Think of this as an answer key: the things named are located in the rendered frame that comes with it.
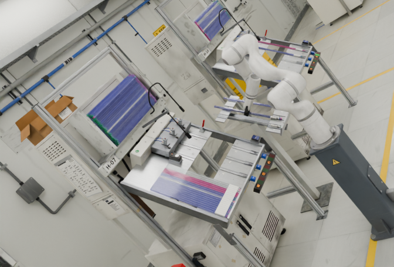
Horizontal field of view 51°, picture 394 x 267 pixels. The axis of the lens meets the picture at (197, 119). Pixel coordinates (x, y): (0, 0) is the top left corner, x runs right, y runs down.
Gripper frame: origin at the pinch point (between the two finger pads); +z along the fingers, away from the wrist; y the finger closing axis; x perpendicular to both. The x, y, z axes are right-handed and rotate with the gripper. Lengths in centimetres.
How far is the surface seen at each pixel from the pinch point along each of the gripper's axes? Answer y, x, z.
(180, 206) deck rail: 90, -10, 10
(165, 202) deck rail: 90, -20, 13
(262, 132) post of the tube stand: 0.5, 14.5, 12.9
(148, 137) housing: 52, -52, 6
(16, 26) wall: -48, -255, 28
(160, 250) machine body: 86, -23, 73
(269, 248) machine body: 52, 46, 69
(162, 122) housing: 35, -50, 5
